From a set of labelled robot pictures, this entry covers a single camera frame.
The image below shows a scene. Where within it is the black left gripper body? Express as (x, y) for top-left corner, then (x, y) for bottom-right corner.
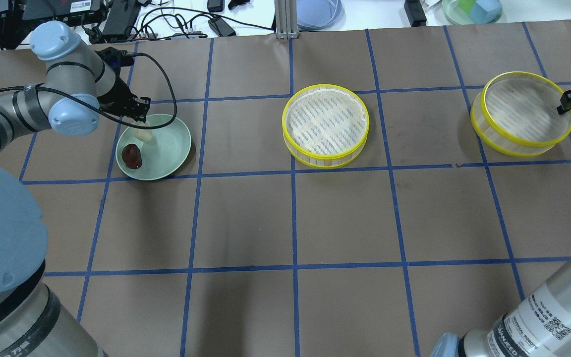
(98, 74), (151, 120)

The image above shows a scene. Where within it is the white steamed bun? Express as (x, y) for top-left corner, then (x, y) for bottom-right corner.
(133, 119), (154, 144)

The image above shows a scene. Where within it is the dark red bun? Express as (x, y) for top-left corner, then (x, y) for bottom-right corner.
(120, 144), (143, 170)

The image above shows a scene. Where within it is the light green round plate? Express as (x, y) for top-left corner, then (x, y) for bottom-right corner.
(115, 114), (192, 181)

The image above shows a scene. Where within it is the yellow steamer basket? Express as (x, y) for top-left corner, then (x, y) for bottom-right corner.
(281, 84), (371, 170)
(470, 71), (571, 158)

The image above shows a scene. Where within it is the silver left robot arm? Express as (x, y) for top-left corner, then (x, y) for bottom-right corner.
(0, 20), (150, 357)

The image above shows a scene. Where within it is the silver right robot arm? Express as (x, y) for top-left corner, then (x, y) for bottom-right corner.
(431, 71), (571, 357)

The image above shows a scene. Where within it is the black power adapter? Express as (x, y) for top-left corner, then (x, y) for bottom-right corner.
(208, 17), (236, 38)

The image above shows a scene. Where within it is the blue sponge block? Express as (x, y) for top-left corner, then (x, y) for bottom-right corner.
(469, 0), (503, 23)

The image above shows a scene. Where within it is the clear green glass bowl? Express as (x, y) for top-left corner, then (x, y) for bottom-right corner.
(442, 0), (503, 25)

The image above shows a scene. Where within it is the green sponge block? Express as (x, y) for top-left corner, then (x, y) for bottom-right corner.
(457, 0), (476, 15)

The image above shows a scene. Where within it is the aluminium frame post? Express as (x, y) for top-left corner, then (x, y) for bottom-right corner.
(274, 0), (299, 39)

